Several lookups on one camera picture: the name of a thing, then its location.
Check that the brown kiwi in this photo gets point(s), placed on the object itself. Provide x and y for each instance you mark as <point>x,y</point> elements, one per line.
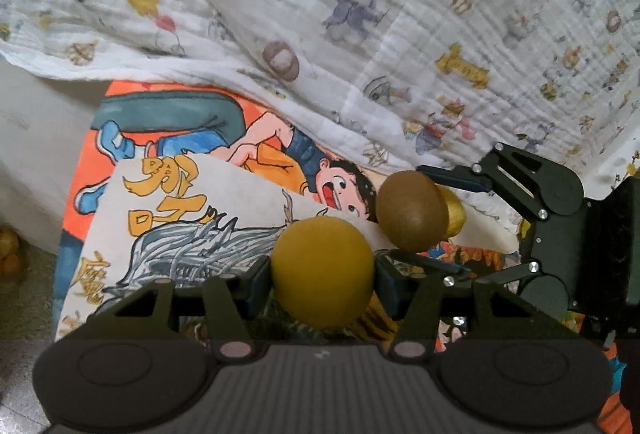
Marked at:
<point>412,211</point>

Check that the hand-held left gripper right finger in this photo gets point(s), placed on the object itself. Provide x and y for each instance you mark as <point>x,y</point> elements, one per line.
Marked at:
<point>386,286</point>

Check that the white cartoon printed blanket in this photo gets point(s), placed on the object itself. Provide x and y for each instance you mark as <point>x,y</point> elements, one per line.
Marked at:
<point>400,13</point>

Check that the orange cartoon boy poster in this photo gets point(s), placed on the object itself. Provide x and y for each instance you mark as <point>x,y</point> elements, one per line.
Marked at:
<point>200,113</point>

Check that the yellow-brown round objects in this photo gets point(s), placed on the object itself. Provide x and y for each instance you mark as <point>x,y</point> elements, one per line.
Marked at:
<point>7,251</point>

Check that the small yellow fruit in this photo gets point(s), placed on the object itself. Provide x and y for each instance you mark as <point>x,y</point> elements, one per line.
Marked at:
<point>456,214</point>

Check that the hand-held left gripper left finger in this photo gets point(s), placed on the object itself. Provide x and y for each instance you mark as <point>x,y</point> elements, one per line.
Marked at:
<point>259,286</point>

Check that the round yellow fruit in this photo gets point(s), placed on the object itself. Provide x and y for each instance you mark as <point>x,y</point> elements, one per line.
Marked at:
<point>322,271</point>

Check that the white grey-haired figure poster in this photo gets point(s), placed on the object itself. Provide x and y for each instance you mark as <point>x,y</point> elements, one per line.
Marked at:
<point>165,214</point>

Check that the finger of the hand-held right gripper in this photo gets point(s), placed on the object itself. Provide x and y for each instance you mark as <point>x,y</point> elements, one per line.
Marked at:
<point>430,266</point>
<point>452,177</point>

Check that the colourful cartoon poster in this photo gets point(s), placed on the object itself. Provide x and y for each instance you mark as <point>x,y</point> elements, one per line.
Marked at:
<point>487,254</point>

